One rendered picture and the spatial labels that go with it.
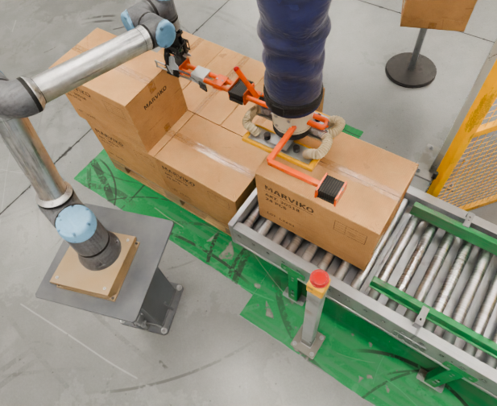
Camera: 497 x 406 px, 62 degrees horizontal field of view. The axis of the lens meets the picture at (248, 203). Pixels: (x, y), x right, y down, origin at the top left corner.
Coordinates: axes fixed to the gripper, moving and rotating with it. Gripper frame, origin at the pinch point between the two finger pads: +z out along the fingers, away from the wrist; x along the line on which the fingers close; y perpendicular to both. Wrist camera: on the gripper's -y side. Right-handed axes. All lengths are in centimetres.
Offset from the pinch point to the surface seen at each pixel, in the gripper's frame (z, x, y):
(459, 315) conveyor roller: 66, -15, 155
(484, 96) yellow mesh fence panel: -3, 40, 121
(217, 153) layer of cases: 66, 4, 7
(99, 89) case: 26, -14, -51
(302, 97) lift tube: -18, -6, 67
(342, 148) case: 26, 13, 79
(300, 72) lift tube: -30, -7, 66
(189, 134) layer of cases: 66, 7, -16
